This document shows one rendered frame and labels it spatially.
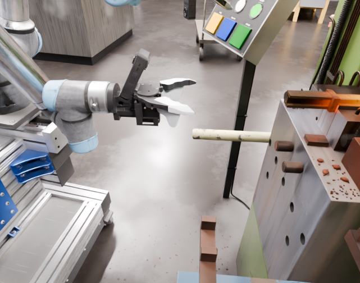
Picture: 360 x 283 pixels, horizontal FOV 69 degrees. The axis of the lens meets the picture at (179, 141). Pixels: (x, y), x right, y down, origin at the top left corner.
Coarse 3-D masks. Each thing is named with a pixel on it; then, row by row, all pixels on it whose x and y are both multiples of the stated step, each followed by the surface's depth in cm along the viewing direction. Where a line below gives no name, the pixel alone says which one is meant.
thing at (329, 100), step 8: (288, 96) 58; (296, 96) 57; (304, 96) 57; (312, 96) 57; (320, 96) 57; (328, 96) 57; (336, 96) 57; (344, 96) 58; (352, 96) 58; (288, 104) 58; (296, 104) 59; (304, 104) 59; (312, 104) 59; (320, 104) 59; (328, 104) 58; (336, 104) 57
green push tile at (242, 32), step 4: (240, 24) 94; (240, 28) 93; (244, 28) 92; (248, 28) 90; (236, 32) 94; (240, 32) 93; (244, 32) 91; (248, 32) 89; (232, 36) 96; (236, 36) 94; (240, 36) 92; (244, 36) 91; (232, 40) 95; (236, 40) 93; (240, 40) 92; (244, 40) 91; (232, 44) 95; (236, 44) 93; (240, 44) 91; (240, 48) 92
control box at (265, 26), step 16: (256, 0) 91; (272, 0) 85; (288, 0) 84; (224, 16) 104; (240, 16) 96; (256, 16) 89; (272, 16) 85; (288, 16) 88; (208, 32) 110; (256, 32) 87; (272, 32) 89; (256, 48) 90; (256, 64) 94
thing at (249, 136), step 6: (198, 132) 110; (204, 132) 110; (210, 132) 110; (216, 132) 110; (222, 132) 110; (228, 132) 110; (234, 132) 110; (240, 132) 110; (246, 132) 110; (252, 132) 110; (258, 132) 110; (264, 132) 110; (198, 138) 111; (204, 138) 110; (210, 138) 110; (216, 138) 110; (222, 138) 110; (228, 138) 110; (234, 138) 109; (240, 138) 109; (246, 138) 109; (252, 138) 109; (258, 138) 109; (264, 138) 108
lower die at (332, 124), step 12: (312, 84) 69; (324, 84) 69; (336, 108) 57; (348, 108) 56; (324, 120) 62; (336, 120) 57; (348, 120) 53; (324, 132) 62; (336, 132) 56; (348, 132) 54; (336, 144) 56
